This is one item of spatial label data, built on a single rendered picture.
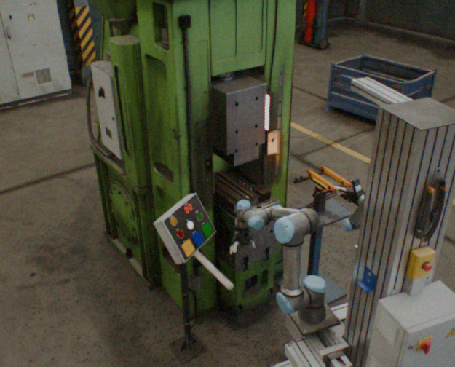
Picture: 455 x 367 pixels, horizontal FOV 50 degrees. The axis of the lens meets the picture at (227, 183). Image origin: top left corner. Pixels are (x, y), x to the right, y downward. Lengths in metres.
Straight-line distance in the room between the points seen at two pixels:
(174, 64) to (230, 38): 0.39
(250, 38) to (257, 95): 0.34
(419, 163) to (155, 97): 1.84
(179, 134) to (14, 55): 5.25
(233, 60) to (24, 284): 2.57
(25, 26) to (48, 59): 0.57
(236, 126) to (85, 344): 1.91
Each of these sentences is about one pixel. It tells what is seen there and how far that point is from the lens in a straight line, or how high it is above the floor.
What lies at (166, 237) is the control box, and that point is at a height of 1.09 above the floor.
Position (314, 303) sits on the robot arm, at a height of 0.95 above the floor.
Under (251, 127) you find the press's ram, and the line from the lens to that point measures 3.08.
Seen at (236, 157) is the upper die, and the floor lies 1.33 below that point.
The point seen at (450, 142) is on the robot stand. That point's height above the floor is 1.95.
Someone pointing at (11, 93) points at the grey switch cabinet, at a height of 0.23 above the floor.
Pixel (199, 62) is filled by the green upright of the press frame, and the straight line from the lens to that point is 2.90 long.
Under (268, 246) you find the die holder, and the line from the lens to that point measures 3.61.
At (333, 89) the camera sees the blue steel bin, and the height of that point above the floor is 0.34.
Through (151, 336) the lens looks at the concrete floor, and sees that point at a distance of 3.78.
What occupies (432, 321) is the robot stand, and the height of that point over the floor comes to 1.23.
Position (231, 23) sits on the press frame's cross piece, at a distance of 2.98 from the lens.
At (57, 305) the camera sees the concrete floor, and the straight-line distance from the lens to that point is 4.18.
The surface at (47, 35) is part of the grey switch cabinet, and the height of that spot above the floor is 0.97.
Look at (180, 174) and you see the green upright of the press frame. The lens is 3.09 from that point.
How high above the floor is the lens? 2.77
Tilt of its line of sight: 31 degrees down
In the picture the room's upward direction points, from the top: 1 degrees counter-clockwise
